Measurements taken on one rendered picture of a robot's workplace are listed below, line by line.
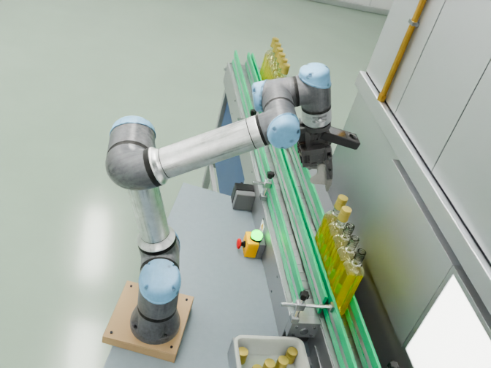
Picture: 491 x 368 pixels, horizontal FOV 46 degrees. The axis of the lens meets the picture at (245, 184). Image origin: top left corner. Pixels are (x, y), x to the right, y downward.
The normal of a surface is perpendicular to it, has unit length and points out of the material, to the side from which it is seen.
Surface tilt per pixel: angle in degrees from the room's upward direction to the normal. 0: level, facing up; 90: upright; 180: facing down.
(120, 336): 5
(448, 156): 90
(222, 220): 0
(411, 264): 90
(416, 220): 90
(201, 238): 0
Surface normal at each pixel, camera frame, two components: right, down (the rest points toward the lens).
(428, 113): -0.96, -0.11
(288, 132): 0.08, 0.65
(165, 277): 0.18, -0.67
